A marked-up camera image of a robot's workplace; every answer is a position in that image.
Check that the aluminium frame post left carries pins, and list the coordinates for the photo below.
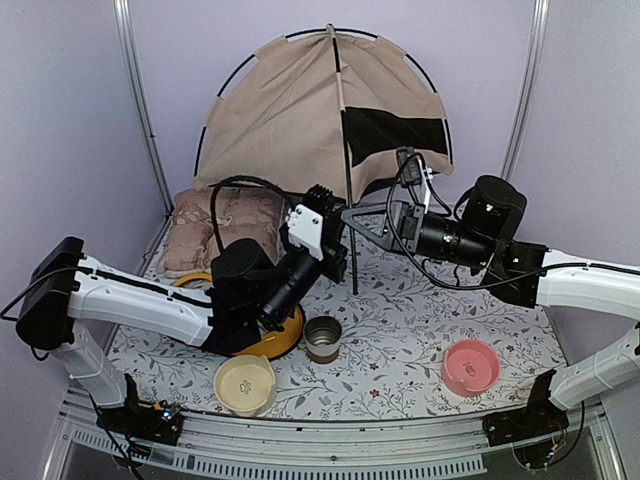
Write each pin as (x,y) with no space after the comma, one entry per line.
(126,36)

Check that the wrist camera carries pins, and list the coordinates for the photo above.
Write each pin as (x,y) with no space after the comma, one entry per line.
(304,222)
(415,175)

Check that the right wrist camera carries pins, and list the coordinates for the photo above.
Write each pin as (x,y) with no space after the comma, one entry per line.
(415,175)

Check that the aluminium frame post right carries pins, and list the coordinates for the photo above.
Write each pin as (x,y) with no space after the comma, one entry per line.
(531,66)

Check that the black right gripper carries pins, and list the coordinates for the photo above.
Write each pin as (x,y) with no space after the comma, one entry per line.
(408,224)

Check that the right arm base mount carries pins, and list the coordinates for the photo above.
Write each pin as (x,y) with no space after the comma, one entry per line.
(535,433)

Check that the yellow double bowl holder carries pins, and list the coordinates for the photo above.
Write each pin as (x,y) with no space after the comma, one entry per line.
(273,344)

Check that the beige pet tent fabric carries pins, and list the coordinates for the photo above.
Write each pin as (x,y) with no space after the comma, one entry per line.
(320,115)

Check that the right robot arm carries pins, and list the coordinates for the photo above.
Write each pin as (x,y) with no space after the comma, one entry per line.
(482,239)

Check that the beige patterned pet pillow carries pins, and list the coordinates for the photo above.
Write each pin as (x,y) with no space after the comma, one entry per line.
(240,213)

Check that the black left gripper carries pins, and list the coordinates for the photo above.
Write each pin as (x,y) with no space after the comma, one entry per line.
(332,248)

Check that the pink pet bowl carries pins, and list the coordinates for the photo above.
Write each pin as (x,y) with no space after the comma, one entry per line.
(470,368)

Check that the aluminium front rail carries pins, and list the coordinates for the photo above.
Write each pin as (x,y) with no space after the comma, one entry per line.
(225,447)

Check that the cream pet bowl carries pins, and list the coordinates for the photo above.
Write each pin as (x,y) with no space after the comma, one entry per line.
(246,385)

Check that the steel cup with brown base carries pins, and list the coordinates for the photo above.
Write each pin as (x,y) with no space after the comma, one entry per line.
(322,335)

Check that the aluminium frame post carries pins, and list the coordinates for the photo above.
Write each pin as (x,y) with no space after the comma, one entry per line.
(531,66)
(126,36)

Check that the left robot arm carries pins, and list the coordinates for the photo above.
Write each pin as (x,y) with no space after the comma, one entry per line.
(250,296)

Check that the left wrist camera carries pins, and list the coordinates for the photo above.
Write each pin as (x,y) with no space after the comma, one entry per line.
(304,222)

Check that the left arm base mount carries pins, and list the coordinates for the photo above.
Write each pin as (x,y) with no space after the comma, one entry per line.
(160,423)

